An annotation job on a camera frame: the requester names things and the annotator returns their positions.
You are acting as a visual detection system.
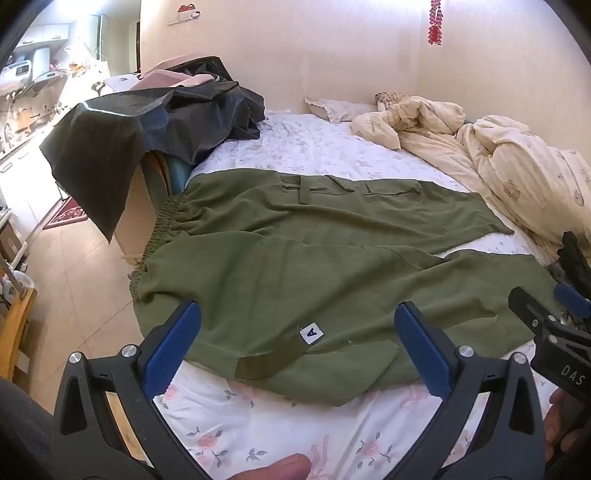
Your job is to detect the white plastic bag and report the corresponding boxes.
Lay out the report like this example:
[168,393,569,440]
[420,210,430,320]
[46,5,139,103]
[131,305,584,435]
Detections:
[83,46,112,90]

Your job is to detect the black shiny cloth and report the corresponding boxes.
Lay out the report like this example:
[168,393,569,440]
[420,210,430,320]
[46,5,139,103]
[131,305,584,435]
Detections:
[39,56,267,245]

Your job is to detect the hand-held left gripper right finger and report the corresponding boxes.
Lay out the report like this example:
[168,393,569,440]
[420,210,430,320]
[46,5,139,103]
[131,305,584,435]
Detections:
[394,301,561,480]

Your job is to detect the range hood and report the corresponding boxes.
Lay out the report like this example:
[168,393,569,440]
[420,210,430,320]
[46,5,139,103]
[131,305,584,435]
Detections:
[0,53,68,95]

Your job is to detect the cream pillow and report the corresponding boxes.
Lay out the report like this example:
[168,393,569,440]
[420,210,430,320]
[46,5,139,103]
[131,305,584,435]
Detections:
[304,96,380,123]

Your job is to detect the wooden stool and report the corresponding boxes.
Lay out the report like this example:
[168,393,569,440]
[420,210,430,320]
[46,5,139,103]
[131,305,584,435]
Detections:
[0,272,38,385]

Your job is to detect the person's left hand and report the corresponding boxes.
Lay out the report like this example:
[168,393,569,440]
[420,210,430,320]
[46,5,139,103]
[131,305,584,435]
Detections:
[229,453,311,480]

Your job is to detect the red hanging wall decoration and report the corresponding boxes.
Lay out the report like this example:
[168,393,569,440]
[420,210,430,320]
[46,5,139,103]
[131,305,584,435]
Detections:
[428,0,445,46]

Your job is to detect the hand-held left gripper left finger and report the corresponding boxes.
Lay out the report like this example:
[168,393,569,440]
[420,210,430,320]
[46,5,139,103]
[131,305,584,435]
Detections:
[50,300,214,480]

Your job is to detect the green pants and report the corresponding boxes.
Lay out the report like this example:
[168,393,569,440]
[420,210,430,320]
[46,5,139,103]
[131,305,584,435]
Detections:
[128,168,568,408]

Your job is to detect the red floor rug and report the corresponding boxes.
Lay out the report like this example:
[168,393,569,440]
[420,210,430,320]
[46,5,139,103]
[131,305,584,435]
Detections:
[42,205,89,231]

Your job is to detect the cream quilt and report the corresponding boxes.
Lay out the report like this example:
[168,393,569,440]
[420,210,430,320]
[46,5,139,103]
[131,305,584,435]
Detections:
[350,95,591,274]

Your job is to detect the wooden cabinet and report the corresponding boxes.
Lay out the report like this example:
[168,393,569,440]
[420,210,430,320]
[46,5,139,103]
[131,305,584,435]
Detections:
[112,150,192,280]

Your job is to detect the pink cloth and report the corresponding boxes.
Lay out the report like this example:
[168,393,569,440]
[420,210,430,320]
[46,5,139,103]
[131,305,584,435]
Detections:
[130,69,214,92]

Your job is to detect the bed with floral sheet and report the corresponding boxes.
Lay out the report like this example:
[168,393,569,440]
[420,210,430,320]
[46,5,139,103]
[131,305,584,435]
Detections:
[150,110,557,480]

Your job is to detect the person's right hand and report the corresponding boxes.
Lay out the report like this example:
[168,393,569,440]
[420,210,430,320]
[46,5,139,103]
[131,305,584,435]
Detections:
[544,387,575,464]

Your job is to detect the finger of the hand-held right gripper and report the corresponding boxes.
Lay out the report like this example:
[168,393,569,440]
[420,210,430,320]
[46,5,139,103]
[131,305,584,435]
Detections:
[545,231,591,326]
[508,286,561,343]

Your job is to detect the kitchen counter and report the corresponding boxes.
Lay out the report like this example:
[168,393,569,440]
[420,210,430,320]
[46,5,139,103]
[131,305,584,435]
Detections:
[0,122,68,243]

